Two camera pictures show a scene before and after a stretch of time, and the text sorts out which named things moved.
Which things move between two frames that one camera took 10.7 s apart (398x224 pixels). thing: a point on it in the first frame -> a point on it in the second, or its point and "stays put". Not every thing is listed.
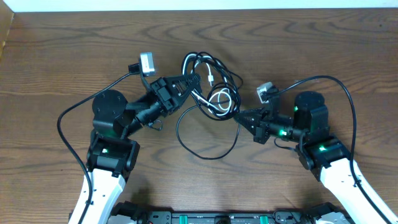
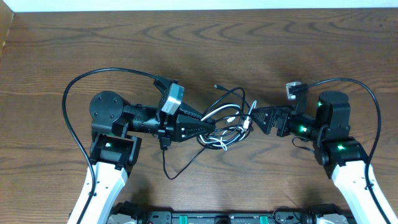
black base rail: x=227 y=218 stays put
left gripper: x=163 y=87 -> x=175 y=124
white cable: x=211 y=80 -> x=230 y=130
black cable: x=220 y=96 -> x=227 y=122
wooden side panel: x=6 y=20 stays put
